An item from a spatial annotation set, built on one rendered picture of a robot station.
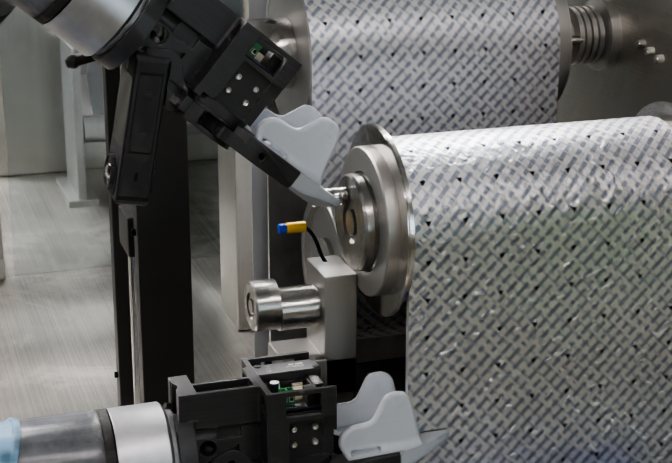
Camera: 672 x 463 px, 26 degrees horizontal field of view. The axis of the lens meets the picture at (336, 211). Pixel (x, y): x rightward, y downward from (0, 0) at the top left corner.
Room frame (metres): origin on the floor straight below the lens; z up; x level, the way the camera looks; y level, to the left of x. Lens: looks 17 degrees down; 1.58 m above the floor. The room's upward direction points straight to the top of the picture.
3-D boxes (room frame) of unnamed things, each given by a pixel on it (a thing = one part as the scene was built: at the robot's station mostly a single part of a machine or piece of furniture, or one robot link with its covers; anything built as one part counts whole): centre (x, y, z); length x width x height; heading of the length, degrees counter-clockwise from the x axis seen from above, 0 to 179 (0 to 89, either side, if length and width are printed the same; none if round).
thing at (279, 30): (1.29, 0.07, 1.33); 0.06 x 0.06 x 0.06; 18
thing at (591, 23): (1.39, -0.23, 1.33); 0.07 x 0.07 x 0.07; 18
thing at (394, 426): (0.99, -0.05, 1.11); 0.09 x 0.03 x 0.06; 107
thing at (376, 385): (1.02, -0.03, 1.11); 0.09 x 0.03 x 0.06; 109
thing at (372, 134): (1.06, -0.03, 1.25); 0.15 x 0.01 x 0.15; 18
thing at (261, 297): (1.07, 0.06, 1.18); 0.04 x 0.02 x 0.04; 18
